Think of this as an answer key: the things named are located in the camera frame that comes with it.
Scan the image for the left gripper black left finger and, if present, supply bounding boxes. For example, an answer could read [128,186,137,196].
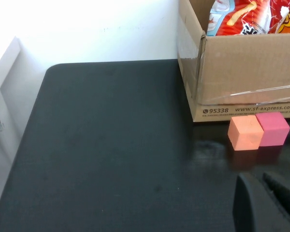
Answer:
[234,174,290,232]

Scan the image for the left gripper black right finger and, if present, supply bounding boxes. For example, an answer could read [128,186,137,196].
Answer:
[262,173,290,219]

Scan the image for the orange-yellow snack bag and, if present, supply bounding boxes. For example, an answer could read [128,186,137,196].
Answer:
[268,4,290,34]

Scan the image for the pink foam cube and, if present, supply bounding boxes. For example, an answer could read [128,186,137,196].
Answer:
[255,112,290,147]

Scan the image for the orange foam cube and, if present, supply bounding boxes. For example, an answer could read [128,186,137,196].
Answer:
[227,115,264,152]

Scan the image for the cardboard box with F2 print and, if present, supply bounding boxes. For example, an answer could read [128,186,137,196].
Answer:
[177,0,290,123]

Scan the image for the red shrimp cracker bag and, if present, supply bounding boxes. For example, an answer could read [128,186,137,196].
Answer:
[206,0,287,36]

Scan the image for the white side panel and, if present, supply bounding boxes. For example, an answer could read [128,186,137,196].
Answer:
[0,36,22,213]

